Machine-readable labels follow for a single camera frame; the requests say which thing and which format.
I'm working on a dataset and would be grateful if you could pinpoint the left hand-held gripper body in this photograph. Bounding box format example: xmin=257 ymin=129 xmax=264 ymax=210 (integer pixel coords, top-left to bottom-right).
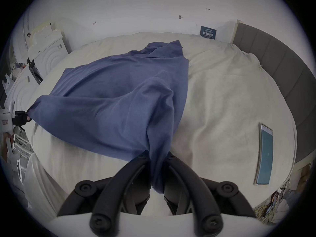
xmin=0 ymin=108 xmax=26 ymax=133

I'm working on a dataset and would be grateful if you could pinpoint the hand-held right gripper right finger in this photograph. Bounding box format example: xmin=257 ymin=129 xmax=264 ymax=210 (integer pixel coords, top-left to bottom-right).
xmin=164 ymin=152 xmax=256 ymax=235

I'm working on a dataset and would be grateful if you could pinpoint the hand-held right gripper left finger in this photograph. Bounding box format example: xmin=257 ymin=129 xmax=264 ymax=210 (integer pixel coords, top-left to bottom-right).
xmin=57 ymin=151 xmax=151 ymax=235

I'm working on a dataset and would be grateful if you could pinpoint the dark blue shirt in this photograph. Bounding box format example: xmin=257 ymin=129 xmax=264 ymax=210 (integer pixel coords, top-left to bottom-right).
xmin=27 ymin=40 xmax=190 ymax=195

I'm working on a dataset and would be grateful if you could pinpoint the person's left hand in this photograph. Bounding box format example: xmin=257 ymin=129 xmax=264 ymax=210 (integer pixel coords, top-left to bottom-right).
xmin=0 ymin=132 xmax=14 ymax=157

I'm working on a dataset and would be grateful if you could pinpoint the white washing machine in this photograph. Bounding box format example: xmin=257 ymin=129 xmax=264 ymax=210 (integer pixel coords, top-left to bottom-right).
xmin=28 ymin=21 xmax=72 ymax=80
xmin=2 ymin=64 xmax=40 ymax=111

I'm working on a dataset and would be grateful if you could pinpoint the smartphone with blue screen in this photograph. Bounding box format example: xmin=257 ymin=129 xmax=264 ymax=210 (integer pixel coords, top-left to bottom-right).
xmin=254 ymin=123 xmax=274 ymax=185

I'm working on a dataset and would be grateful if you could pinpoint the bed with beige sheet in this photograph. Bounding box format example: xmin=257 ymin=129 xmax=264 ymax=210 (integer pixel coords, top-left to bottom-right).
xmin=25 ymin=32 xmax=297 ymax=218

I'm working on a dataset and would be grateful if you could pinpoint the grey padded headboard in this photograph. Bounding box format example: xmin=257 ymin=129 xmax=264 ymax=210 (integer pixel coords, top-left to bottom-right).
xmin=232 ymin=20 xmax=316 ymax=168

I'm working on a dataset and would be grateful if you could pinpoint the blue sign card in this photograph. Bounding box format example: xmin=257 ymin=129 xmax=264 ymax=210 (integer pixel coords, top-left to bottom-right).
xmin=200 ymin=26 xmax=217 ymax=40

